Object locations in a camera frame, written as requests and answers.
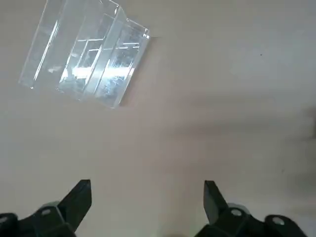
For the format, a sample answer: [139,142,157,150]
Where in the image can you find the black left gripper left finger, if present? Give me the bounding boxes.
[0,179,93,237]

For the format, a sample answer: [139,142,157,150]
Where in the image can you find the clear plastic stepped holder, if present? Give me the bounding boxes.
[17,0,151,109]

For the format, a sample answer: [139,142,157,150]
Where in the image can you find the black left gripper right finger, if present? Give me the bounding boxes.
[197,180,310,237]

